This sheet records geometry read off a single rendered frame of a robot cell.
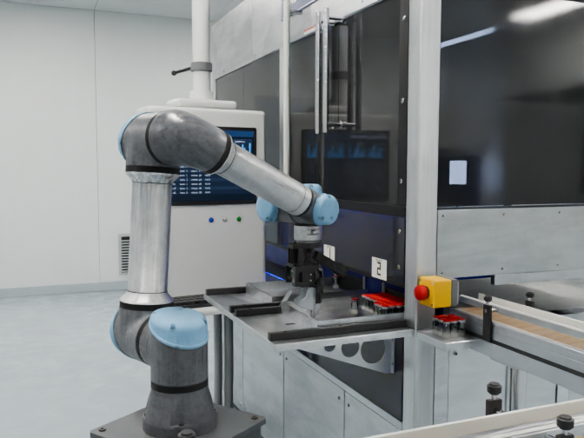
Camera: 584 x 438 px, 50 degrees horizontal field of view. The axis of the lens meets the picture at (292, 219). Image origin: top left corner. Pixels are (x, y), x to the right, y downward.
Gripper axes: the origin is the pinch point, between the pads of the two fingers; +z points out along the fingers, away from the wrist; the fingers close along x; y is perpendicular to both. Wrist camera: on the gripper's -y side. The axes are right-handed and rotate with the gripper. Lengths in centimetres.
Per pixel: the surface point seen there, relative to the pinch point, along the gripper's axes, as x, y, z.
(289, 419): -77, -24, 62
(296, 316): -7.9, 2.0, 2.3
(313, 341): 11.0, 5.3, 4.1
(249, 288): -49.6, 1.9, 1.7
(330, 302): -19.6, -14.3, 1.9
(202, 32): -94, 6, -93
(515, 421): 86, 8, -4
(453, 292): 21.6, -29.2, -7.8
